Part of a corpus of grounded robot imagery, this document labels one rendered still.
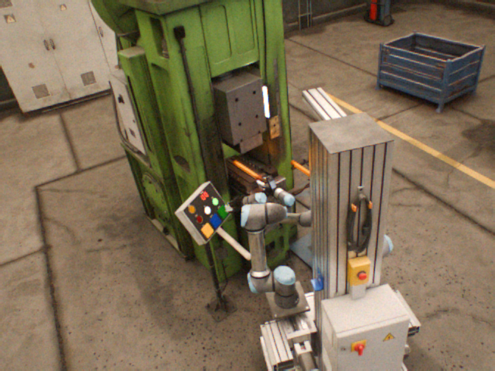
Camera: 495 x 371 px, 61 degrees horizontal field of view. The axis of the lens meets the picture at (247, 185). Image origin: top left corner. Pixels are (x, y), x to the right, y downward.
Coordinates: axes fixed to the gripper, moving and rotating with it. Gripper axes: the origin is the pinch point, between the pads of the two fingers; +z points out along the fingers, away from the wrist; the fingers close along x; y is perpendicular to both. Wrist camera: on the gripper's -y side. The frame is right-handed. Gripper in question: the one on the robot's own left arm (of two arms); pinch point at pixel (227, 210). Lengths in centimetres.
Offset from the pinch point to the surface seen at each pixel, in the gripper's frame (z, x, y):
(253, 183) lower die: 5.1, -41.4, -4.0
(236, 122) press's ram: -20, -35, 46
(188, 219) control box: 5.6, 26.9, 14.9
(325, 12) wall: 222, -780, 33
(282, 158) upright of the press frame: 2, -85, -9
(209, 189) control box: 5.2, -2.3, 18.4
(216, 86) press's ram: -21, -38, 73
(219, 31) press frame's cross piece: -39, -47, 101
